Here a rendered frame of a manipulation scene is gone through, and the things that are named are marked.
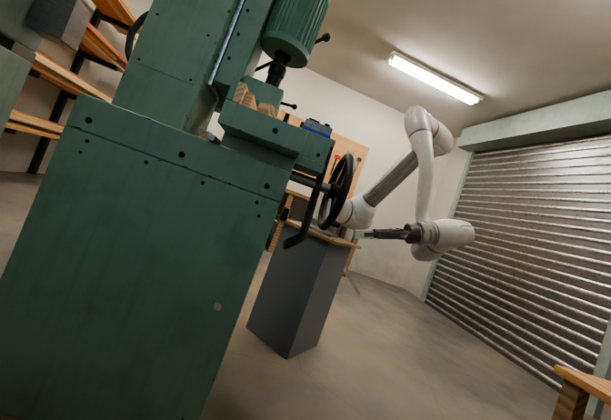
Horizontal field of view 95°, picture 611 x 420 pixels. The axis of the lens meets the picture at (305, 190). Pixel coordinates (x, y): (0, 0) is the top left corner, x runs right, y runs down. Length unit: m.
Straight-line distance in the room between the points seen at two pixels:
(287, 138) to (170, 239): 0.40
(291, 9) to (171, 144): 0.58
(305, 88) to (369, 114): 1.11
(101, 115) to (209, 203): 0.35
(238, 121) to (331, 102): 3.94
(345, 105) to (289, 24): 3.66
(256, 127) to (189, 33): 0.43
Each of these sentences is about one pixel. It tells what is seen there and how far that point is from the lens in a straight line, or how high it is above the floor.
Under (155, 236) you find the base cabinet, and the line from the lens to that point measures 0.82.
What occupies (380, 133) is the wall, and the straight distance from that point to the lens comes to 4.79.
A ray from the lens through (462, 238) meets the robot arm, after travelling 1.15.
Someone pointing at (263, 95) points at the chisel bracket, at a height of 1.02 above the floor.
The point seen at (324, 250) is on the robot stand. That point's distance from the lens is 1.41.
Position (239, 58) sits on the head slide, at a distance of 1.02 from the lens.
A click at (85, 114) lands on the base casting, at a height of 0.75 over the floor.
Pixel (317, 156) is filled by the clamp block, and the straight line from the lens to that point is 0.92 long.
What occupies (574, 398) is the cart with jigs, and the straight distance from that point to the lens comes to 1.32.
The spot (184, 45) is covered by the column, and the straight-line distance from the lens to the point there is 1.01.
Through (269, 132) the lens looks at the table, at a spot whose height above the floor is 0.86.
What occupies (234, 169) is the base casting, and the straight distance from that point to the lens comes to 0.77.
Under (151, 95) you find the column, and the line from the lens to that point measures 0.99.
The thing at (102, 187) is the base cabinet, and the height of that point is 0.59.
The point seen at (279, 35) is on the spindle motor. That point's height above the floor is 1.21.
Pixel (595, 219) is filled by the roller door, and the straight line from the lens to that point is 3.57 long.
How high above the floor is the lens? 0.73
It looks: 3 degrees up
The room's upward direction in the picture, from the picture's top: 20 degrees clockwise
